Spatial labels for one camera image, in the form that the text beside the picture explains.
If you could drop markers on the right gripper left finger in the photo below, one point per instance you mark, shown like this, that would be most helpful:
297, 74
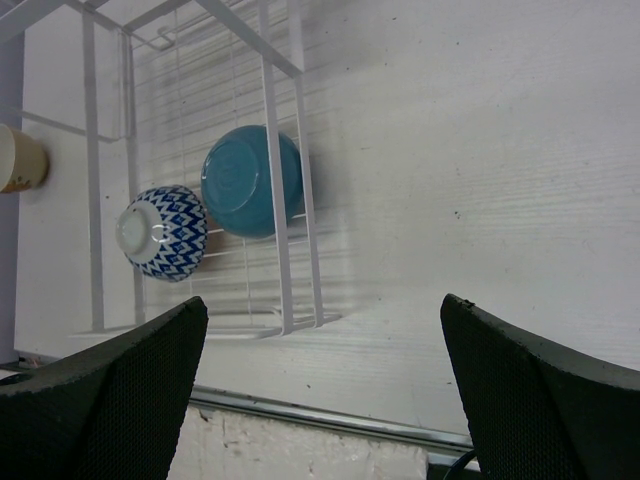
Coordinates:
112, 411

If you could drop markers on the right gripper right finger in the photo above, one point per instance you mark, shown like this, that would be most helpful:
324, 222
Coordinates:
537, 409

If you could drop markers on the beige ceramic bowl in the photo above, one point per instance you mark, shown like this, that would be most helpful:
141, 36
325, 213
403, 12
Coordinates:
24, 162

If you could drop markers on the blue patterned bowl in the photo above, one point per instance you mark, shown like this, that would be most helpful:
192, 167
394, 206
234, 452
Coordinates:
163, 233

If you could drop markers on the teal bowl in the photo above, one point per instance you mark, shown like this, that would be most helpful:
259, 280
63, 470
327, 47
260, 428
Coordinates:
236, 183

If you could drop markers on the white wire dish rack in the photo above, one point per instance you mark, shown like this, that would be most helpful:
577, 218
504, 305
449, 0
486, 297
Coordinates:
162, 82

